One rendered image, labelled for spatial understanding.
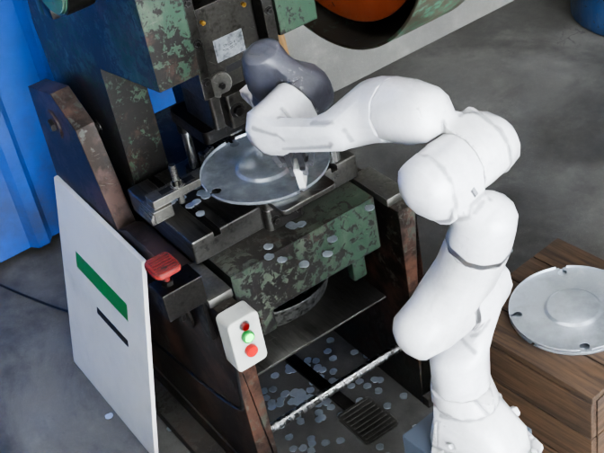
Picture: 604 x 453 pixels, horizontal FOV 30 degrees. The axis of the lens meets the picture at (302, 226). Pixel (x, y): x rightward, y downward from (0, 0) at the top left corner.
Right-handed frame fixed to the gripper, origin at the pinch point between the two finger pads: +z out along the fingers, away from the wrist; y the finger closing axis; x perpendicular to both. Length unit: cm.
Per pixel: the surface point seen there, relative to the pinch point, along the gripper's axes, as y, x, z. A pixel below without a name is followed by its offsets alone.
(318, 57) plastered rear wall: -26, 139, 116
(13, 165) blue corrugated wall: -110, 63, 72
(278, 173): -6.1, 4.0, 4.8
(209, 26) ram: -15.4, 19.5, -25.4
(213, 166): -21.7, 8.3, 7.0
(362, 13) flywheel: 12.5, 38.0, -6.8
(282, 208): -3.5, -7.4, 1.7
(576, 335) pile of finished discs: 56, -17, 42
